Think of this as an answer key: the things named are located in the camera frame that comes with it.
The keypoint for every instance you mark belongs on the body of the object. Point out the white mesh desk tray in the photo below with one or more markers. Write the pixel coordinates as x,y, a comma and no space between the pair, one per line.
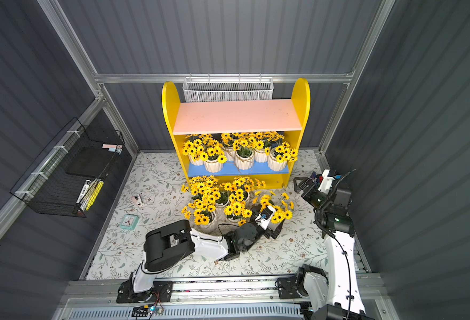
197,92

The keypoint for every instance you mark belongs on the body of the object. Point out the yellow item in basket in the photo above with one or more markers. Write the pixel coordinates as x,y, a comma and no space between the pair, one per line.
91,195

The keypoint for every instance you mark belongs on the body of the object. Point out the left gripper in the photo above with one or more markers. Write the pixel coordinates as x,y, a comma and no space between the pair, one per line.
273,226

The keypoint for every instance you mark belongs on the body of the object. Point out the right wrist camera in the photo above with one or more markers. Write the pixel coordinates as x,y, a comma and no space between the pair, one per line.
328,177

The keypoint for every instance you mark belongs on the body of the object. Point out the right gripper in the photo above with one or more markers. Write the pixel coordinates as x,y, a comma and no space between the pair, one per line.
311,188

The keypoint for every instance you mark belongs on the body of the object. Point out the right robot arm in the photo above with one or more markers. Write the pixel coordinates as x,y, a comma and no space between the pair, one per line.
333,292

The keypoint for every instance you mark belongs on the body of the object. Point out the yellow wooden shelf unit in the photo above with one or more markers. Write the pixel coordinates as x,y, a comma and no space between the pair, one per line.
289,116

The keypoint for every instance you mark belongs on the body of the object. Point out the floral patterned table mat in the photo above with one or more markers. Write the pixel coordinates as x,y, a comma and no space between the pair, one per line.
157,178

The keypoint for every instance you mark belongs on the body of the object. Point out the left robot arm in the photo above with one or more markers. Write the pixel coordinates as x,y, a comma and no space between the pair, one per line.
166,246

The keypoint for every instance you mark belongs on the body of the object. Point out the pink sticky notes pad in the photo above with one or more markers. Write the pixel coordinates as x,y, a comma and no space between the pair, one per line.
113,148

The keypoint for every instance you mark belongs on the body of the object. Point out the shelf sunflower pot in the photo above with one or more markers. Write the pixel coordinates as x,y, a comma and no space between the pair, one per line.
237,212
193,147
204,188
201,211
223,194
244,188
227,143
262,142
281,155
244,154
210,153
281,202

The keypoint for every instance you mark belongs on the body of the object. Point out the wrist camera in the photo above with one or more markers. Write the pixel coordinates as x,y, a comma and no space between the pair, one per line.
265,217
328,177

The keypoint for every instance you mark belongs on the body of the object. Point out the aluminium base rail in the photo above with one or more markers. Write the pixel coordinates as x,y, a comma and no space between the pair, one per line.
244,297

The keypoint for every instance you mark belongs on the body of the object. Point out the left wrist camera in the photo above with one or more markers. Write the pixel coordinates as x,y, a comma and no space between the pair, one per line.
265,217

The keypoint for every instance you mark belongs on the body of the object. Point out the small teal alarm clock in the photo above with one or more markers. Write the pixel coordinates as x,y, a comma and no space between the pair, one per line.
129,222

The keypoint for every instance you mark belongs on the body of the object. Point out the small pink white object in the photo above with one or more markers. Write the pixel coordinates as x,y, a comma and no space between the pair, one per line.
137,199

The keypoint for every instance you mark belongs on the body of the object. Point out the white marker in basket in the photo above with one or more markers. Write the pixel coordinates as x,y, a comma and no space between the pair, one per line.
84,190

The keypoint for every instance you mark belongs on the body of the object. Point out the green circuit board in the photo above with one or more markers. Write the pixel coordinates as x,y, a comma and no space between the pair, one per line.
146,312

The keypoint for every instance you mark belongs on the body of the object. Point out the black wire wall basket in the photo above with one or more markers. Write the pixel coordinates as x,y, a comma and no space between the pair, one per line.
53,186

